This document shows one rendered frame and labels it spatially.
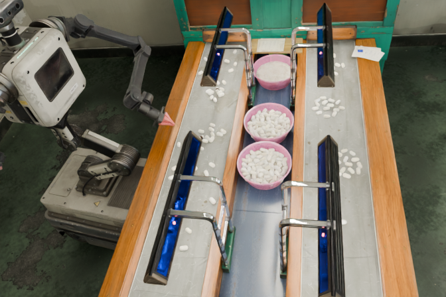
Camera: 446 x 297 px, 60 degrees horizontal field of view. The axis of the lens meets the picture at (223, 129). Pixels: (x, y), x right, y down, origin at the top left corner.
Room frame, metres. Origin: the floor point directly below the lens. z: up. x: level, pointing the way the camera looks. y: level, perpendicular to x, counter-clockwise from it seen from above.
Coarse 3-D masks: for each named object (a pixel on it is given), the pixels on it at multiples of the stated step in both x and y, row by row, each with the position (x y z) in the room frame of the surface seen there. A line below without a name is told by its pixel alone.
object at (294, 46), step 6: (294, 30) 1.69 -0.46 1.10; (294, 36) 1.69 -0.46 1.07; (294, 42) 1.69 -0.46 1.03; (294, 48) 1.55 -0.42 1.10; (294, 54) 1.55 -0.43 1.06; (294, 60) 1.55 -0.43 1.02; (294, 66) 1.55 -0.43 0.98; (294, 72) 1.55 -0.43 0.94; (294, 78) 1.55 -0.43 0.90; (294, 84) 1.55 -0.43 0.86; (294, 90) 1.55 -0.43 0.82; (294, 96) 1.55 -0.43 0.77; (294, 102) 1.55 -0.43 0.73; (294, 108) 1.54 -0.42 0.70
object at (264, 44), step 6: (258, 42) 2.10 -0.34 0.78; (264, 42) 2.09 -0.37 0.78; (270, 42) 2.08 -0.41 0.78; (276, 42) 2.07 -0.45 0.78; (282, 42) 2.05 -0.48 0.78; (258, 48) 2.04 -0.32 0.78; (264, 48) 2.03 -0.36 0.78; (270, 48) 2.02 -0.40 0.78; (276, 48) 2.00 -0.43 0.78; (282, 48) 1.99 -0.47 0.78
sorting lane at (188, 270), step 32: (224, 64) 2.00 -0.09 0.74; (192, 96) 1.75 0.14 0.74; (224, 96) 1.70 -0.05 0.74; (192, 128) 1.49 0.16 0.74; (224, 128) 1.45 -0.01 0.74; (224, 160) 1.23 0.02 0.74; (160, 192) 1.11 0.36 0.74; (192, 192) 1.07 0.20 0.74; (192, 224) 0.90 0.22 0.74; (192, 256) 0.75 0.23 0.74; (160, 288) 0.64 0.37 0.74; (192, 288) 0.62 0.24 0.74
